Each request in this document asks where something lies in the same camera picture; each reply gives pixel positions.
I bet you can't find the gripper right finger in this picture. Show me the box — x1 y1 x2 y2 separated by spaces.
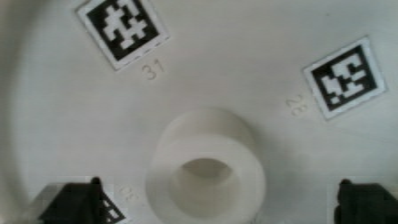
334 179 398 224

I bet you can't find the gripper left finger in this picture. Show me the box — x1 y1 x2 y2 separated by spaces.
39 177 106 224

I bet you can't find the white round table top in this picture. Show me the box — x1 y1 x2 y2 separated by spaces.
0 0 398 224

